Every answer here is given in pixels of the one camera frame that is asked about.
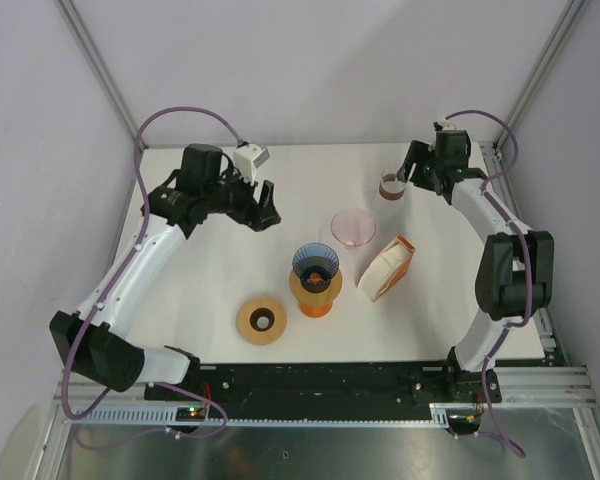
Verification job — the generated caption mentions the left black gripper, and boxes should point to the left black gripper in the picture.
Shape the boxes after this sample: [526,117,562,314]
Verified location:
[203,162,280,231]

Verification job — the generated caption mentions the clear glass carafe brown collar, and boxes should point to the clear glass carafe brown collar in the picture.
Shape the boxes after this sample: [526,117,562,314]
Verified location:
[379,173,406,201]

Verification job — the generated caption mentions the blue glass dripper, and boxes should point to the blue glass dripper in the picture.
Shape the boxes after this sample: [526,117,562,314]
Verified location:
[292,243,339,281]

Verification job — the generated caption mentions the wooden dripper ring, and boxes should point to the wooden dripper ring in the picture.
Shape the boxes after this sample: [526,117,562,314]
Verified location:
[287,269,344,307]
[235,296,288,346]

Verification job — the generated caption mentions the orange glass carafe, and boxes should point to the orange glass carafe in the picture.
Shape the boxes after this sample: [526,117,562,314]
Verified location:
[298,301,333,318]

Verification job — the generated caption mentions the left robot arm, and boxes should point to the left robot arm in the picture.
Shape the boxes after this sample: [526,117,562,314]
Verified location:
[50,143,281,400]

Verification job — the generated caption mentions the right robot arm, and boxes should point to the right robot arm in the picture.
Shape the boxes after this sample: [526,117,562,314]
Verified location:
[397,123,555,401]

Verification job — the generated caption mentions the pink glass dripper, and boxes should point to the pink glass dripper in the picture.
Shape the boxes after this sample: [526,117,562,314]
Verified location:
[331,209,376,249]

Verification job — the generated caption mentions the coffee filter pack orange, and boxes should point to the coffee filter pack orange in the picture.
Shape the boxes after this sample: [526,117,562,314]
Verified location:
[357,235,416,302]

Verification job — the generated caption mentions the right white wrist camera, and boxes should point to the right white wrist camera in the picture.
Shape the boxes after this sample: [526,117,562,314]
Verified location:
[433,118,456,132]

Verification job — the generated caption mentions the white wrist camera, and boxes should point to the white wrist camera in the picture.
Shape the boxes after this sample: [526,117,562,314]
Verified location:
[433,118,456,132]
[232,143,270,184]

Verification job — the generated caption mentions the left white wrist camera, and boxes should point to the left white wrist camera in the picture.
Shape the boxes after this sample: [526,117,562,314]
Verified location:
[232,143,270,184]

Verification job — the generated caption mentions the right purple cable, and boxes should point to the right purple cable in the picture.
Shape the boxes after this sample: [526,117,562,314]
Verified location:
[447,109,526,459]

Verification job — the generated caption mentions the purple cable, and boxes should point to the purple cable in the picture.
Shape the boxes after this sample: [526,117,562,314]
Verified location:
[447,109,526,459]
[62,106,244,449]

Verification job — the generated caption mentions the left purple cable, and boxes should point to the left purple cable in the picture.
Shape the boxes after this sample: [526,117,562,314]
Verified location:
[62,106,244,449]

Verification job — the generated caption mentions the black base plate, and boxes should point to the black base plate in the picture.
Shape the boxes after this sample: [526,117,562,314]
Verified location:
[144,361,502,418]

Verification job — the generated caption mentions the grey cable duct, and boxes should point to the grey cable duct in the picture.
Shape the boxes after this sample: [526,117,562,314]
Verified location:
[80,403,481,428]

